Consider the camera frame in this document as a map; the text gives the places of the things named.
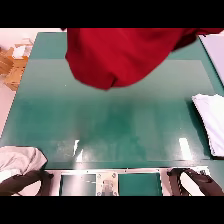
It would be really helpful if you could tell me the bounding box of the brown cardboard box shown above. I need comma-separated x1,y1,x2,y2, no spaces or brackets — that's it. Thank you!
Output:
0,45,32,92

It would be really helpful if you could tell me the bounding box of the silver frame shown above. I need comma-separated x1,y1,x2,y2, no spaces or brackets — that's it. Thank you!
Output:
43,165,212,197

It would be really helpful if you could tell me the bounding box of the white garment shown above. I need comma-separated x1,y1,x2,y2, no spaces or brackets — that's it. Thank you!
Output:
191,93,224,158

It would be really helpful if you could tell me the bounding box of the red T-shirt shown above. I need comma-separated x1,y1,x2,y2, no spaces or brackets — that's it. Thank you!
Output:
60,27,224,91

